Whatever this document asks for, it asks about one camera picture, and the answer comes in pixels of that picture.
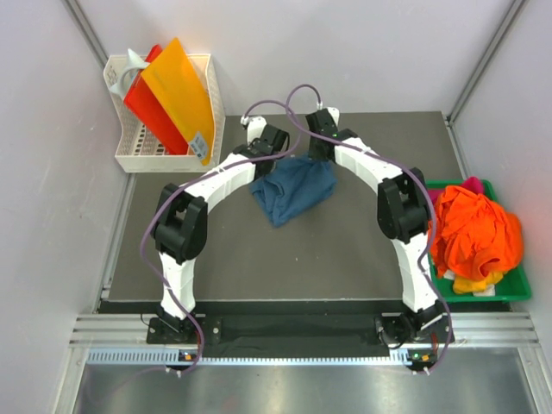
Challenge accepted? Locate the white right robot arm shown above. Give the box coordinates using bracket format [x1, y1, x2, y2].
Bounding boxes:
[306, 108, 444, 342]

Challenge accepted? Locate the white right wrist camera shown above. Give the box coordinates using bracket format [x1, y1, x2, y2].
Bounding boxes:
[317, 101, 340, 125]

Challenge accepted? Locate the orange t shirt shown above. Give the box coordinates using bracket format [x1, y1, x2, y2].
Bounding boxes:
[430, 185, 524, 282]

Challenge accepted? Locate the red plastic board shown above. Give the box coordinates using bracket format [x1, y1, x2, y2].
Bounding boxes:
[123, 69, 189, 155]

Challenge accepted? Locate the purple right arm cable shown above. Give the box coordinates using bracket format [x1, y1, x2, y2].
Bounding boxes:
[285, 84, 453, 376]

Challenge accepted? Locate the yellow t shirt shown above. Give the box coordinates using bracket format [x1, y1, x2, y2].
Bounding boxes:
[453, 273, 504, 297]

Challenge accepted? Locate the grey slotted cable duct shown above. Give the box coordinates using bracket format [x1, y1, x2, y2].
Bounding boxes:
[86, 348, 412, 367]

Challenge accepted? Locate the white perforated plastic basket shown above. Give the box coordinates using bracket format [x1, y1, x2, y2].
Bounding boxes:
[110, 53, 226, 173]

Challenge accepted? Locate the pink t shirt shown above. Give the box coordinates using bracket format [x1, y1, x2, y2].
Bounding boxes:
[461, 176, 485, 195]

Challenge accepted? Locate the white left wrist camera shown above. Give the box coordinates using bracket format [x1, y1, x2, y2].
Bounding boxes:
[241, 116, 267, 144]

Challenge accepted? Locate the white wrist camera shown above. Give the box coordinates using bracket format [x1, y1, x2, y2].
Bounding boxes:
[317, 101, 340, 125]
[241, 116, 267, 144]

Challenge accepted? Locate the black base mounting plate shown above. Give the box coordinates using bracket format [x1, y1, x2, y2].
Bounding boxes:
[146, 299, 455, 357]

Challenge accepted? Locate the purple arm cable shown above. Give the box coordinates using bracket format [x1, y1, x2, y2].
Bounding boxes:
[140, 100, 302, 376]
[285, 84, 453, 376]

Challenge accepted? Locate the blue t shirt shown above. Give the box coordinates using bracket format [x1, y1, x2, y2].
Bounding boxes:
[249, 155, 337, 228]

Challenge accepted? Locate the light blue plastic ring tool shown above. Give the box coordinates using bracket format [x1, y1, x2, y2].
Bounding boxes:
[109, 48, 149, 99]

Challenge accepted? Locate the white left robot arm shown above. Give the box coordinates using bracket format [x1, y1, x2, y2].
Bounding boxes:
[148, 117, 290, 343]

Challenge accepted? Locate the green plastic bin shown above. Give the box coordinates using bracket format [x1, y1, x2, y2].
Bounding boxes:
[428, 179, 531, 303]

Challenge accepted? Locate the orange plastic board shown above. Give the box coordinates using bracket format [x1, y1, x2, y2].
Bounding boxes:
[141, 38, 215, 166]

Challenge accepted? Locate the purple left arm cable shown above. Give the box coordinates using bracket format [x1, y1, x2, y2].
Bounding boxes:
[140, 100, 302, 376]

